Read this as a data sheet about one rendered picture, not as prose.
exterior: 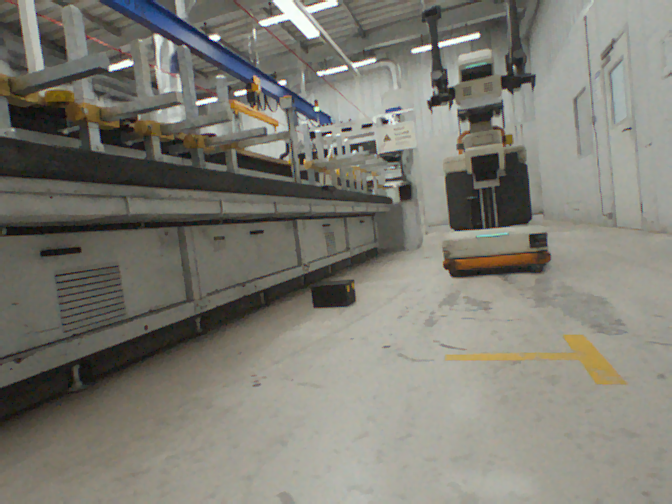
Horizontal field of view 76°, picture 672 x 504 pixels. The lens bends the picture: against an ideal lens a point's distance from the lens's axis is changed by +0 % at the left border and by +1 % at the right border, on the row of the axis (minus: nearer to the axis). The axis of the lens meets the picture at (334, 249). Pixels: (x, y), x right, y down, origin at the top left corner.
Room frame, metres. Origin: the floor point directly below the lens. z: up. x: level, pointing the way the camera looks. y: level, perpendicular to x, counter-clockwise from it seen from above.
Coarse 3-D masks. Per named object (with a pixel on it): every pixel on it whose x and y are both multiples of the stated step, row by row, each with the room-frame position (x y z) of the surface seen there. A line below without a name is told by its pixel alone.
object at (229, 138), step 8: (256, 128) 1.65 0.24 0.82; (264, 128) 1.64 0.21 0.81; (216, 136) 1.70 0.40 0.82; (224, 136) 1.69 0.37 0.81; (232, 136) 1.68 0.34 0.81; (240, 136) 1.67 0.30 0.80; (248, 136) 1.66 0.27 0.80; (256, 136) 1.66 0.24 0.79; (208, 144) 1.72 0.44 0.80; (216, 144) 1.71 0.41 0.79; (224, 144) 1.73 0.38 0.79; (176, 152) 1.77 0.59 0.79
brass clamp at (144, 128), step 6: (138, 120) 1.43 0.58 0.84; (144, 120) 1.43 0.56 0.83; (150, 120) 1.44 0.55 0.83; (138, 126) 1.43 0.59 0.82; (144, 126) 1.42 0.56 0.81; (150, 126) 1.43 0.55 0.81; (156, 126) 1.46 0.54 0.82; (138, 132) 1.43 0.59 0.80; (144, 132) 1.42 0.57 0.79; (150, 132) 1.44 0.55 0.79; (156, 132) 1.46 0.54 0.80; (162, 138) 1.50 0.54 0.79; (168, 138) 1.52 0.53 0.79
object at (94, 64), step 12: (84, 60) 0.94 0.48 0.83; (96, 60) 0.93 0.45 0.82; (36, 72) 0.98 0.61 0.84; (48, 72) 0.97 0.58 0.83; (60, 72) 0.96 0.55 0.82; (72, 72) 0.95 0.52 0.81; (84, 72) 0.95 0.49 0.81; (96, 72) 0.95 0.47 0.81; (12, 84) 1.01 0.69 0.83; (24, 84) 1.00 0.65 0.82; (36, 84) 0.98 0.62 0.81; (48, 84) 0.99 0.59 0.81; (60, 84) 1.00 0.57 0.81
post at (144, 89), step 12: (132, 48) 1.45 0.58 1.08; (144, 48) 1.47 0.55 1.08; (132, 60) 1.46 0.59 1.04; (144, 60) 1.46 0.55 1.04; (144, 72) 1.45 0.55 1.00; (144, 84) 1.45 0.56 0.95; (144, 96) 1.45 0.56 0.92; (156, 120) 1.48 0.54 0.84; (144, 144) 1.46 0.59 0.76; (156, 144) 1.46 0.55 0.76
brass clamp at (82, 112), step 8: (72, 104) 1.19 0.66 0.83; (80, 104) 1.19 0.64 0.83; (88, 104) 1.21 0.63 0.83; (72, 112) 1.19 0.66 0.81; (80, 112) 1.18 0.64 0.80; (88, 112) 1.21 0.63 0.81; (96, 112) 1.23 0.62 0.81; (72, 120) 1.19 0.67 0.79; (80, 120) 1.20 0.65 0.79; (88, 120) 1.20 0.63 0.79; (96, 120) 1.23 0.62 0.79; (104, 128) 1.30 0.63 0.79; (112, 128) 1.30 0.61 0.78
